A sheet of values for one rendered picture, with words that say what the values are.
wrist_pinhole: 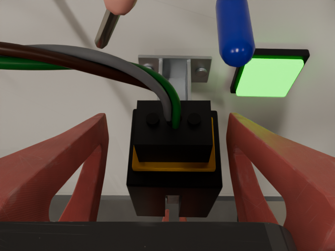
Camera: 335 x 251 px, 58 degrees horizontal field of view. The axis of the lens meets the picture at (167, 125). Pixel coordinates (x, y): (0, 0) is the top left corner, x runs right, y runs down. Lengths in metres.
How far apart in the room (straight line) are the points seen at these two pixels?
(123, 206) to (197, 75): 1.25
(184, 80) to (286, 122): 0.11
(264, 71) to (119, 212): 1.29
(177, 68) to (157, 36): 0.03
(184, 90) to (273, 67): 0.06
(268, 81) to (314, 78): 0.04
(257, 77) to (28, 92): 0.16
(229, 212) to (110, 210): 0.53
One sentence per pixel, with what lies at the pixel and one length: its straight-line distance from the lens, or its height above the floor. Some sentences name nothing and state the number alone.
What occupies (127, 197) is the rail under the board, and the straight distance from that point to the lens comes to 0.47.
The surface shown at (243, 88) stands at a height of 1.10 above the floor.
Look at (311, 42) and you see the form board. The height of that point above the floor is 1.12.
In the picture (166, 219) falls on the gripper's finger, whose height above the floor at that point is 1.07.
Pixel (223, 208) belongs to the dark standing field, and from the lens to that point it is 1.41.
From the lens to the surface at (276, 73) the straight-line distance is 0.20.
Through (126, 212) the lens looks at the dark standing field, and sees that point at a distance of 1.43.
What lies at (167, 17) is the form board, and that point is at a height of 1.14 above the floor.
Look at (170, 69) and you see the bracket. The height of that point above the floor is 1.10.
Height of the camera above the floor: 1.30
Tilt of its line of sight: 83 degrees down
